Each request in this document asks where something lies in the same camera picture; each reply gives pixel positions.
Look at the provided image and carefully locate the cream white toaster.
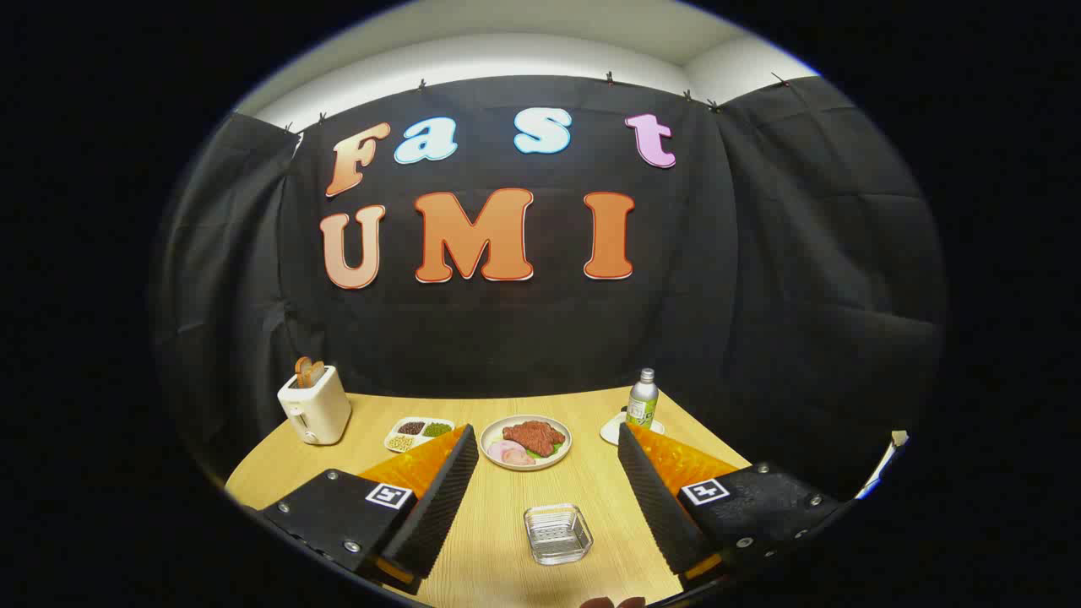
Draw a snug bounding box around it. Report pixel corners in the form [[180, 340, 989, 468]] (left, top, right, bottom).
[[277, 365, 353, 447]]

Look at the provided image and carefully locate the round beige food plate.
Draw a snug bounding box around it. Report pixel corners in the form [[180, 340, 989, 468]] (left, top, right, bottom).
[[479, 415, 573, 471]]

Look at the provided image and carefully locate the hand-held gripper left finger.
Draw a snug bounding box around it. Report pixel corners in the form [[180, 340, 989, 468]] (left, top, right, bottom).
[[253, 422, 481, 596]]

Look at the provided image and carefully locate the green label drink bottle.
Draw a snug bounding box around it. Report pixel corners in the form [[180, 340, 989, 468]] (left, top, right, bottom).
[[625, 368, 660, 430]]

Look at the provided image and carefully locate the black backdrop cloth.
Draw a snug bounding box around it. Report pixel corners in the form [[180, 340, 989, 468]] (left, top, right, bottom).
[[156, 74, 947, 499]]

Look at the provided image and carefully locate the small white coaster dish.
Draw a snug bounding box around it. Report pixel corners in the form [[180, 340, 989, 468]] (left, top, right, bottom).
[[600, 410, 665, 446]]

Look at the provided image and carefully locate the white divided bean dish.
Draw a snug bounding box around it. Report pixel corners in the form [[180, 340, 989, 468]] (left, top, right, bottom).
[[384, 416, 457, 454]]

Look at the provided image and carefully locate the metal wire cutlery basket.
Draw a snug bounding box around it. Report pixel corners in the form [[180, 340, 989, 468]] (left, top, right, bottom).
[[523, 503, 595, 567]]

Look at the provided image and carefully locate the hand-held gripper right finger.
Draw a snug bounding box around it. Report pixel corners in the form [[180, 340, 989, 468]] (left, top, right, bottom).
[[617, 421, 850, 592]]

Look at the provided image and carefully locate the brown steak piece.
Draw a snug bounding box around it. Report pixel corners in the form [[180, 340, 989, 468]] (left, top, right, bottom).
[[502, 420, 567, 457]]

